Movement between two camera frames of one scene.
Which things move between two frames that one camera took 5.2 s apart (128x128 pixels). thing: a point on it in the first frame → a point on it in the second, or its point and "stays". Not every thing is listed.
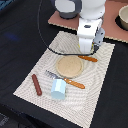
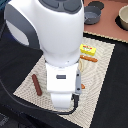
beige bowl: [122, 17] stays
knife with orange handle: [88, 58] stays
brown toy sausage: [36, 84] stays
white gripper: [90, 34] → [63, 83]
